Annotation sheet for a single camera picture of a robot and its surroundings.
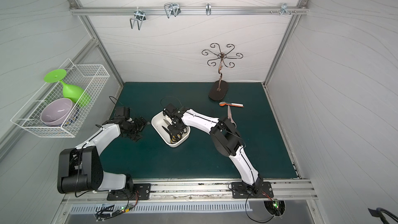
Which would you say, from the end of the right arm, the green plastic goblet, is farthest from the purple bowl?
the end of the right arm

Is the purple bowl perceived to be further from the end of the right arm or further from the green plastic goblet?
the end of the right arm

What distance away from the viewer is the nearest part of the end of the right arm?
2.25 feet
